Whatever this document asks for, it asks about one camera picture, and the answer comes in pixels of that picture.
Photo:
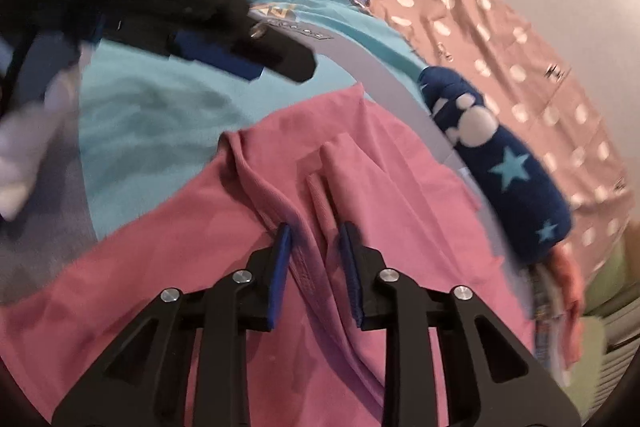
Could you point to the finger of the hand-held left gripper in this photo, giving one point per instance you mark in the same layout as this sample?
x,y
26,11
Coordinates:
x,y
220,54

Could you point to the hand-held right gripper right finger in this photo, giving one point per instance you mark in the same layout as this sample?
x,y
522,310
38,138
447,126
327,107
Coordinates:
x,y
350,277

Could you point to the pink long-sleeved garment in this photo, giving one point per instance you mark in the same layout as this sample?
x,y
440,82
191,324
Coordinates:
x,y
250,257

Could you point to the grey pleated curtain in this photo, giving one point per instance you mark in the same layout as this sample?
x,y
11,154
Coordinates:
x,y
620,337

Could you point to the salmon folded garment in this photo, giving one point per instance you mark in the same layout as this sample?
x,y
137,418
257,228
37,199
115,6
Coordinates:
x,y
567,287

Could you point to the person's left forearm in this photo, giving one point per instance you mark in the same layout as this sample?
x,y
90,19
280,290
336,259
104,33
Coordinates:
x,y
30,147

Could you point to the pink polka dot sheet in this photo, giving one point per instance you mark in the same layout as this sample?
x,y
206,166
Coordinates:
x,y
525,72

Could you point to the navy star print fleece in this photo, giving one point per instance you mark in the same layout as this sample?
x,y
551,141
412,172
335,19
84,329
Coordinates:
x,y
505,172

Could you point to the blue and grey printed bedspread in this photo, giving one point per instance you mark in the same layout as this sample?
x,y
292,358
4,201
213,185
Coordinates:
x,y
150,132

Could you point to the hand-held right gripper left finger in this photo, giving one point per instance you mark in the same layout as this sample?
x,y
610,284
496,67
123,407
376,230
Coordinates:
x,y
280,267

